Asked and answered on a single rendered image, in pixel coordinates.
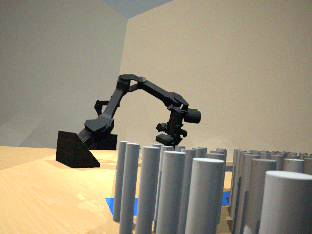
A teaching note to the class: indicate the blue taped strip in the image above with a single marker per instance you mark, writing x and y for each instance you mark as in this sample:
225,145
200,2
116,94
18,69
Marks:
110,202

